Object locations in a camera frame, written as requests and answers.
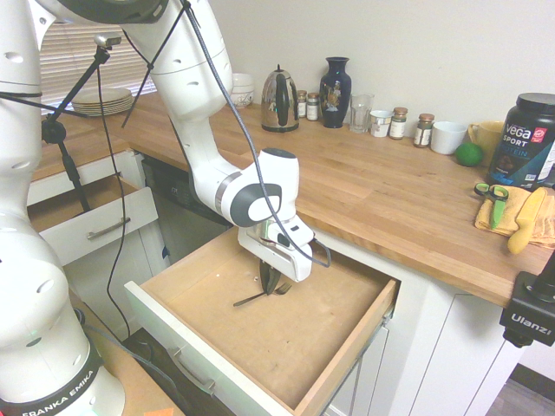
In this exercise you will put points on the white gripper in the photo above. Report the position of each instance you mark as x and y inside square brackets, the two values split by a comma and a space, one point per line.
[295, 265]

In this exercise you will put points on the dark metal fork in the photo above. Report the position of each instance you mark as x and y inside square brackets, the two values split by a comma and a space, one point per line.
[249, 300]

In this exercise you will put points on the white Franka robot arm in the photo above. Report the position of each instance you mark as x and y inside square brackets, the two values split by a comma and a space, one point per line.
[191, 78]

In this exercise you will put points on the large open wooden drawer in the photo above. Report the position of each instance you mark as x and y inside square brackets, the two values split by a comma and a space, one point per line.
[282, 346]

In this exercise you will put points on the small open white drawer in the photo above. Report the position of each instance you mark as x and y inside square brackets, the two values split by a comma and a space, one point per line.
[86, 225]

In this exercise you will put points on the stainless steel dishwasher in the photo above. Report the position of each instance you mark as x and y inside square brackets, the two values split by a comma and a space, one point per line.
[173, 216]

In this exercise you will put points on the orange sticky note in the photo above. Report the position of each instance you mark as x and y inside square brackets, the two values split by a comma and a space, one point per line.
[162, 412]

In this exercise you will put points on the wide white base cabinet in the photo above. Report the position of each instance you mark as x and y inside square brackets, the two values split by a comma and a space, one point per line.
[433, 346]

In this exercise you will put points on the small glass spice jar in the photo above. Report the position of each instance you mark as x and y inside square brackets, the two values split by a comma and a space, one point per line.
[302, 105]
[313, 107]

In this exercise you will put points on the chrome and black kettle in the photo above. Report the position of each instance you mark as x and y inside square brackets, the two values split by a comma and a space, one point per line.
[279, 102]

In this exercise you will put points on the narrow white base cabinet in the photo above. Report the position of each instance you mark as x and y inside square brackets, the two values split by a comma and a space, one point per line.
[86, 286]

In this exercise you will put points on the clear drinking glass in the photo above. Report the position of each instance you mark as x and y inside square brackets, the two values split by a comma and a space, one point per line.
[361, 112]

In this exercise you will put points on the small white cup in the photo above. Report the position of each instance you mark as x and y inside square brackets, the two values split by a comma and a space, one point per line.
[381, 123]

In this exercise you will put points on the stacked white bowls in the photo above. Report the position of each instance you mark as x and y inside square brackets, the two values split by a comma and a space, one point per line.
[243, 89]

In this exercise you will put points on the dark blue painted vase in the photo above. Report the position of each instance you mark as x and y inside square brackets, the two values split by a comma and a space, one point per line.
[334, 95]

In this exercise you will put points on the spice jar with green label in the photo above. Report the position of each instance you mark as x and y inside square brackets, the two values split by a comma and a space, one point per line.
[398, 125]

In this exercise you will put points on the spice jar with copper lid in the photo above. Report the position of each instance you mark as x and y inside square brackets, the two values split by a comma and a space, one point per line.
[423, 132]

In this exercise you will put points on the white mug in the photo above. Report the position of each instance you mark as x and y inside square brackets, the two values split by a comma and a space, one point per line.
[446, 138]

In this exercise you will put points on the green lime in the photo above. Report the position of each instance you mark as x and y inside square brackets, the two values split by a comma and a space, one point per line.
[469, 154]

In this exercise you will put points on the stack of beige plates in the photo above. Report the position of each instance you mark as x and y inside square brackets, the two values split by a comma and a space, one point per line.
[104, 102]

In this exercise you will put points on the yellow mug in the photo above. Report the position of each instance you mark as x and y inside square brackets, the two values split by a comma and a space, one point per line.
[487, 136]

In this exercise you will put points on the yellow knife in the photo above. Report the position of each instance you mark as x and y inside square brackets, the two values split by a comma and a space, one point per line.
[526, 221]

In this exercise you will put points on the yellow folded towel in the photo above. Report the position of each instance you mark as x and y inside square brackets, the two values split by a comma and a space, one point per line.
[542, 229]

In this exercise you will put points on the black Vega protein tub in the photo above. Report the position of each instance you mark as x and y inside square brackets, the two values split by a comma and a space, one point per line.
[524, 143]

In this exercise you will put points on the silver webcam on tripod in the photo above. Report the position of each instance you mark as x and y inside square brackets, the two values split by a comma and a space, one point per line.
[107, 40]

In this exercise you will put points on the window blinds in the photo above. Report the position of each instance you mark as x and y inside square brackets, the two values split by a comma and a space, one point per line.
[69, 60]

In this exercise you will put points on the metal drawer slide rail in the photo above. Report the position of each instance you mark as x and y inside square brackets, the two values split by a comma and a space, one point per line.
[389, 313]

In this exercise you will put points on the black camera tripod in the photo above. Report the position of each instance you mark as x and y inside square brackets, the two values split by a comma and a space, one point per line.
[71, 167]

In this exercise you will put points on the black Ulanzi camera clamp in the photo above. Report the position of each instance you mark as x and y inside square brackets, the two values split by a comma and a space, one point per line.
[526, 320]

